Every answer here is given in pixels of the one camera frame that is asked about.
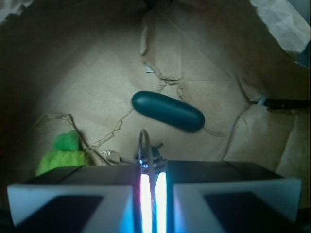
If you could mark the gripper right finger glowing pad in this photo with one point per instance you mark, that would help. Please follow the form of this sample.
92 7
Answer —
229 197

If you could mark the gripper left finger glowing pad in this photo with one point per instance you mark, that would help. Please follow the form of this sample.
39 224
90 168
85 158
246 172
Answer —
86 199

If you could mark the green plush toy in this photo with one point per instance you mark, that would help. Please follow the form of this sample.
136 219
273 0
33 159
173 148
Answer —
66 153

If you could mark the dark green oval case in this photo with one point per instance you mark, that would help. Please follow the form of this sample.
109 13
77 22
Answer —
168 110

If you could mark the silver keys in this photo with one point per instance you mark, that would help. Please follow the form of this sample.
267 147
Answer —
153 182

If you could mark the brown paper bag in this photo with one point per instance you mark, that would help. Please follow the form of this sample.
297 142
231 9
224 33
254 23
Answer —
77 63

